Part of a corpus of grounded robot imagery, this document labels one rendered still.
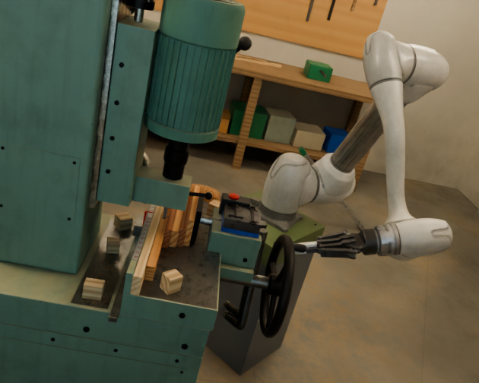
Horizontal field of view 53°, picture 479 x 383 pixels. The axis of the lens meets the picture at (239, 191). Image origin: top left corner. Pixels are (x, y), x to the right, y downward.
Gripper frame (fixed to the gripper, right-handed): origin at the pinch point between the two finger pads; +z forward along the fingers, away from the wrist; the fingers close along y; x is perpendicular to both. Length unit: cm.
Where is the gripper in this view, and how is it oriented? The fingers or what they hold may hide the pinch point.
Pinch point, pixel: (305, 248)
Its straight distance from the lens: 143.3
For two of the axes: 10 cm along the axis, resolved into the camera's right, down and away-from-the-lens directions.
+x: 1.1, 8.9, 4.3
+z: -9.9, 1.0, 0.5
